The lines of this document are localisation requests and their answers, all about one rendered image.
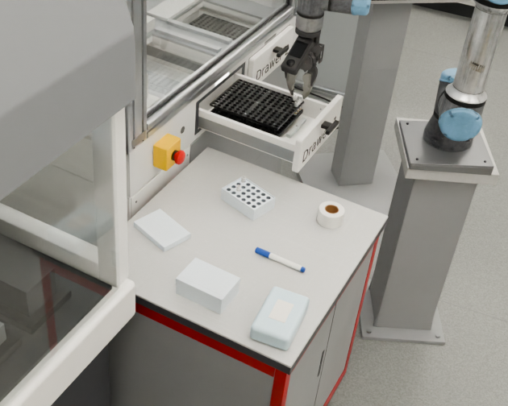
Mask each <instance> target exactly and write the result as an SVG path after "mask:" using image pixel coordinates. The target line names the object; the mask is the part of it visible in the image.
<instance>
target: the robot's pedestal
mask: <svg viewBox="0 0 508 406"><path fill-rule="evenodd" d="M399 120H406V121H429V120H425V119H414V118H396V121H395V124H394V129H395V134H396V138H397V141H398V148H399V152H400V156H401V160H402V162H401V165H400V168H399V172H398V178H397V181H396V184H395V188H394V191H393V198H392V201H391V205H390V208H389V214H388V217H389V219H388V222H387V225H386V226H385V230H384V234H383V237H382V240H381V246H380V250H379V253H378V256H377V262H376V266H375V269H374V273H373V277H372V279H369V281H368V285H367V288H366V292H365V295H364V301H363V304H362V308H361V312H360V331H361V337H362V339H365V340H378V341H390V342H413V343H425V344H436V345H444V344H445V340H444V336H443V330H442V325H441V322H440V318H439V311H438V308H437V304H438V302H439V298H440V295H441V292H442V290H443V286H444V283H445V280H446V278H447V275H448V271H449V268H450V266H451V263H452V259H453V256H454V254H455V251H456V247H457V244H458V241H459V238H460V234H461V231H462V229H463V226H464V222H465V219H466V217H467V214H468V210H469V207H470V205H471V202H472V199H473V195H474V193H475V190H476V187H477V184H492V185H496V184H497V182H498V177H499V173H498V170H497V167H496V164H495V163H494V160H493V157H492V154H491V151H490V149H489V145H488V143H487V141H486V138H485V135H484V132H483V130H482V128H481V130H480V132H481V136H482V138H483V140H484V142H485V145H486V148H487V150H488V153H489V156H490V158H491V160H492V162H493V165H494V168H493V172H492V175H491V176H487V175H477V174H466V173H455V172H435V171H424V170H414V169H409V165H408V162H407V158H406V151H405V148H404V144H403V140H402V134H401V130H400V126H399Z"/></svg>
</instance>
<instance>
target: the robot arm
mask: <svg viewBox="0 0 508 406"><path fill-rule="evenodd" d="M473 1H474V2H475V4H476V5H475V8H474V11H473V16H472V19H471V22H470V25H469V28H468V33H467V36H466V39H465V42H464V47H463V50H462V53H461V56H460V61H459V64H458V67H457V68H448V69H445V70H444V71H442V73H441V76H440V79H439V88H438V92H437V96H436V100H435V108H434V113H433V115H432V116H431V118H430V120H429V122H428V123H427V125H426V126H425V129H424V132H423V138H424V140H425V141H426V142H427V143H428V144H429V145H431V146H432V147H434V148H436V149H439V150H441V151H452V152H455V151H464V150H467V149H468V148H470V147H471V146H472V143H473V138H474V137H475V136H476V135H477V134H478V133H479V132H480V130H481V126H482V118H481V116H482V112H483V109H484V107H485V103H486V100H487V94H486V92H485V91H484V88H485V84H486V81H487V78H488V75H489V71H490V68H491V65H492V63H493V58H494V55H495V52H496V50H497V47H498V43H499V40H500V37H501V34H502V30H503V27H504V24H505V21H506V17H507V14H508V0H473ZM370 3H371V0H298V6H297V13H295V16H296V23H295V26H296V27H295V32H296V34H297V35H298V37H297V38H296V40H295V42H294V44H293V46H292V48H291V49H290V50H289V52H288V54H287V56H286V58H285V59H284V61H283V62H282V64H281V71H283V72H285V78H286V83H287V86H288V89H289V92H290V94H291V95H294V84H295V79H296V77H297V75H298V71H299V69H302V70H303V71H304V72H305V74H304V75H303V76H302V79H303V81H304V86H303V87H302V88H303V93H302V97H303V99H305V98H306V97H307V96H308V95H309V94H310V91H311V90H312V87H313V85H314V83H315V81H316V77H317V75H318V69H317V67H316V65H317V64H316V63H317V62H319V64H320V63H321V62H322V61H323V51H324V45H325V44H321V43H319V39H320V34H321V29H322V28H323V18H324V11H325V10H326V11H331V12H337V13H343V14H350V15H367V14H368V13H369V8H370ZM319 45H320V46H321V47H320V46H319ZM321 52H322V58H321V59H320V56H321ZM307 70H308V72H306V71H307Z"/></svg>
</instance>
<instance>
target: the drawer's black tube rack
mask: <svg viewBox="0 0 508 406"><path fill-rule="evenodd" d="M237 83H239V84H237ZM245 83H247V84H245ZM232 87H235V88H232ZM258 90H260V91H258ZM265 90H268V91H265ZM228 91H230V92H228ZM261 94H263V95H261ZM278 94H279V95H278ZM223 96H224V97H223ZM281 98H282V99H281ZM289 98H290V99H289ZM218 100H219V101H218ZM216 102H217V103H216ZM284 102H286V103H284ZM292 102H296V101H294V100H293V97H290V96H287V95H285V94H283V93H278V92H276V91H273V90H271V89H267V88H265V87H262V86H259V85H255V84H253V83H250V82H248V81H244V80H241V79H238V80H237V81H236V82H235V83H233V84H232V85H231V86H230V87H229V88H227V89H226V90H225V91H224V92H223V93H221V94H220V95H219V96H218V97H217V98H215V99H214V100H213V101H212V102H211V103H210V106H213V107H214V109H213V110H211V111H210V112H212V113H215V114H218V115H221V116H223V117H225V118H229V119H231V120H234V121H237V122H240V123H243V124H245V125H247V126H251V127H254V128H256V129H258V130H261V131H264V132H267V133H270V134H271V135H276V136H278V137H280V136H281V135H282V134H283V133H284V132H285V131H286V130H287V129H288V128H289V126H290V125H291V124H292V123H293V122H294V121H295V120H296V119H297V118H298V117H299V116H300V115H301V114H302V113H303V110H300V111H299V113H297V115H294V114H293V115H292V116H291V117H290V118H289V119H288V120H287V121H286V122H285V123H284V124H283V125H282V127H281V128H280V129H279V130H275V129H273V128H272V126H273V125H275V123H276V122H277V121H278V120H279V119H280V118H281V117H282V116H283V115H284V114H285V113H286V112H287V111H288V110H289V109H290V108H291V107H292V106H293V105H294V103H292Z"/></svg>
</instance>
